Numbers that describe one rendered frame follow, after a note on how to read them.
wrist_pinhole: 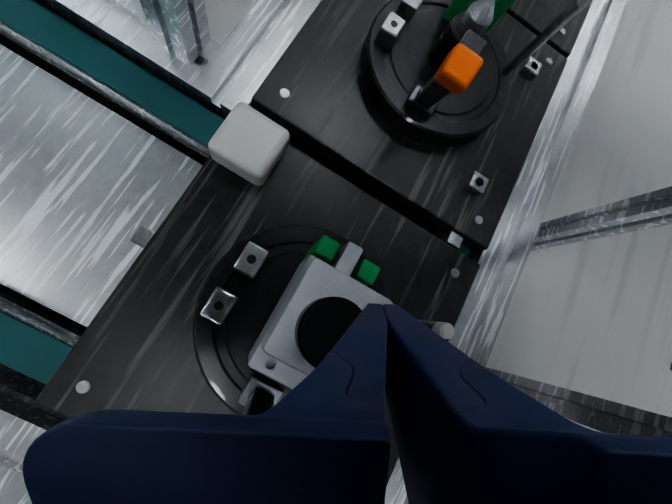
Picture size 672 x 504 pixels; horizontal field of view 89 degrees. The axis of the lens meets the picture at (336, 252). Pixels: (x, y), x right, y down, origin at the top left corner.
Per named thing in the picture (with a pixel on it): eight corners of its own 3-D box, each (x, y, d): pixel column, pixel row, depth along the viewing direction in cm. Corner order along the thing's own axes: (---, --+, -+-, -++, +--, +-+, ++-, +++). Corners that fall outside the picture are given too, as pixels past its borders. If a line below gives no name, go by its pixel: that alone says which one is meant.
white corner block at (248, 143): (260, 196, 28) (261, 179, 24) (210, 166, 28) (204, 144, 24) (288, 152, 30) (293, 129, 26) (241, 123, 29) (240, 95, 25)
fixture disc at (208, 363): (332, 454, 25) (338, 466, 23) (154, 364, 23) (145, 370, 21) (411, 286, 28) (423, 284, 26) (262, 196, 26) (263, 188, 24)
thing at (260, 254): (253, 279, 23) (253, 278, 22) (233, 269, 23) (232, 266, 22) (268, 255, 24) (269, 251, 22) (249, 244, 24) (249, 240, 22)
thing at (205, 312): (222, 324, 22) (220, 326, 21) (202, 313, 22) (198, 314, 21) (239, 297, 23) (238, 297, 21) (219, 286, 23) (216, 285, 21)
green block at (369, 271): (349, 289, 25) (372, 285, 20) (335, 281, 25) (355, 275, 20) (356, 274, 25) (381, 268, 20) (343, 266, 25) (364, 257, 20)
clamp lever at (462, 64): (428, 116, 28) (467, 89, 20) (408, 102, 28) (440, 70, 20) (453, 76, 27) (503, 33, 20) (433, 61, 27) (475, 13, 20)
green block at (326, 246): (316, 269, 24) (332, 261, 20) (302, 261, 24) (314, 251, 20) (324, 255, 25) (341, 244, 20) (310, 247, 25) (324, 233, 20)
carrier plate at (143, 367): (351, 536, 26) (359, 555, 24) (50, 394, 23) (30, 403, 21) (468, 266, 32) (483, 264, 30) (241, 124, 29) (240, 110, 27)
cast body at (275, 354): (313, 391, 20) (345, 437, 13) (246, 356, 19) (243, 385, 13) (376, 267, 22) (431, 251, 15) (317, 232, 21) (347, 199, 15)
